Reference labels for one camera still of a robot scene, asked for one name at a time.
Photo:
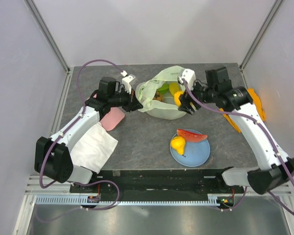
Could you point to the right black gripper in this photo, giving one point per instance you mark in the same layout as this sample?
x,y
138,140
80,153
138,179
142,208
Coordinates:
x,y
189,101

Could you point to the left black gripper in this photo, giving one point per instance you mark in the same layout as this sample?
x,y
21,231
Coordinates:
x,y
132,102

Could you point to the yellow fake lemon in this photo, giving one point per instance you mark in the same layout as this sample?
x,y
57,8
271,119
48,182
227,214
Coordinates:
x,y
177,96

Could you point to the pale green plastic bag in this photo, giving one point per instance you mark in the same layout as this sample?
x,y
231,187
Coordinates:
x,y
145,92

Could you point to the red fake watermelon slice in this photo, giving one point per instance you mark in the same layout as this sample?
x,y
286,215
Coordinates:
x,y
191,136

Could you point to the yellow fake pear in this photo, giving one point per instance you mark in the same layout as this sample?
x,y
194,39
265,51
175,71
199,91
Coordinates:
x,y
178,144

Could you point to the yellow green fake starfruit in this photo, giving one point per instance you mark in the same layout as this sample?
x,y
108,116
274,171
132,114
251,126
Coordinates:
x,y
174,88

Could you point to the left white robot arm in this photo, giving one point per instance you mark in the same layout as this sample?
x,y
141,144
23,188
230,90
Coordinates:
x,y
53,154

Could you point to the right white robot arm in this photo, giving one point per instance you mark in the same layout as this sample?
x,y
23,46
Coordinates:
x,y
274,164

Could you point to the brown fake walnut cluster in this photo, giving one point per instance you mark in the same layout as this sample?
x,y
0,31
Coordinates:
x,y
158,96

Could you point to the pink cloth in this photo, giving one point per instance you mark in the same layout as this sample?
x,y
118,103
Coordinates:
x,y
110,120

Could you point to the blue plastic plate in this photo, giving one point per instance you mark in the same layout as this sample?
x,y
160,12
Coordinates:
x,y
195,154

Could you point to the white cloth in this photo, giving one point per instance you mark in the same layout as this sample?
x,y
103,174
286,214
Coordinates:
x,y
94,148

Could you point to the orange cloth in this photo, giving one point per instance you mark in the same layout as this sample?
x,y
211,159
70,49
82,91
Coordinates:
x,y
258,104

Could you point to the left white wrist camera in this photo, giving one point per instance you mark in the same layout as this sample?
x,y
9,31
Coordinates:
x,y
129,81

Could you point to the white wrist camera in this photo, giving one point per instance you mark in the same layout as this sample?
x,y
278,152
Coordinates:
x,y
129,81
188,75

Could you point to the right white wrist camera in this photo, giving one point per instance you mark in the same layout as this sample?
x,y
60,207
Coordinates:
x,y
188,75

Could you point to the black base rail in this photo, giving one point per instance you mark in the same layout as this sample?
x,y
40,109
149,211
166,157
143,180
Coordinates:
x,y
158,185

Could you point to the white slotted cable duct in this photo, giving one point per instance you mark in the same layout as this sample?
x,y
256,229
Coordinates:
x,y
85,200

